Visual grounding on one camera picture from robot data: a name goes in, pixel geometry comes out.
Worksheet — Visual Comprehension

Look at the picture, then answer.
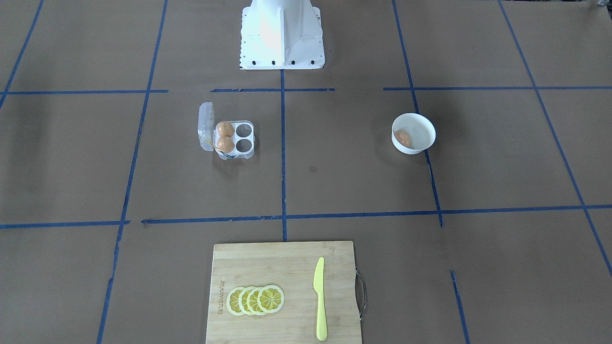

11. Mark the white ceramic bowl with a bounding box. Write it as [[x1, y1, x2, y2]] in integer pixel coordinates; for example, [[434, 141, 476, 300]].
[[391, 113, 437, 155]]

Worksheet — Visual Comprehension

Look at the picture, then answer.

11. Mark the brown egg rear slot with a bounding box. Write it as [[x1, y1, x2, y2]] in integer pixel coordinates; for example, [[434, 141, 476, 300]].
[[216, 120, 235, 138]]

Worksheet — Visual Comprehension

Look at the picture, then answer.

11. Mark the brown egg from bowl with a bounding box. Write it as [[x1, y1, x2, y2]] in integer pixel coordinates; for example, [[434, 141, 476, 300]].
[[394, 130, 412, 149]]

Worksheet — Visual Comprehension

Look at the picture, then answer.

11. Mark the brown egg slot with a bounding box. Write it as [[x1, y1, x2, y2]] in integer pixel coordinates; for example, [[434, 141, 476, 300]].
[[216, 120, 235, 138], [217, 136, 235, 154]]

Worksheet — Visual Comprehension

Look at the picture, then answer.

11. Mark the lemon slice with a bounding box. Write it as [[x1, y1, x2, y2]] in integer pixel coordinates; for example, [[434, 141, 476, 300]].
[[245, 287, 266, 315], [226, 287, 246, 316], [238, 287, 255, 316], [259, 285, 285, 314]]

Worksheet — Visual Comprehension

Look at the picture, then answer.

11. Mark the yellow plastic knife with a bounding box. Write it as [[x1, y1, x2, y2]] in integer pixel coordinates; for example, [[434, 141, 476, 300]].
[[313, 257, 328, 341]]

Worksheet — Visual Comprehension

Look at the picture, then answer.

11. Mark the clear plastic egg carton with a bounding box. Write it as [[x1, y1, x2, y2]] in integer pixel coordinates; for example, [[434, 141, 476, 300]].
[[197, 102, 255, 160]]

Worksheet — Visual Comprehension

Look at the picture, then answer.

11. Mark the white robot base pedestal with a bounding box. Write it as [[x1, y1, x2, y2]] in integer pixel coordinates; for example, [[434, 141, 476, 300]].
[[239, 0, 326, 70]]

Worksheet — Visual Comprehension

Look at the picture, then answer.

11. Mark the bamboo cutting board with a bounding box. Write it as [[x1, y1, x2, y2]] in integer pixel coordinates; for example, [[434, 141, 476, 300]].
[[205, 240, 362, 344]]

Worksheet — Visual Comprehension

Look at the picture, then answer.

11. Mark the brown egg front slot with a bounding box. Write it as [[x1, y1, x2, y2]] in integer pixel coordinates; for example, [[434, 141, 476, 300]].
[[217, 136, 235, 154]]

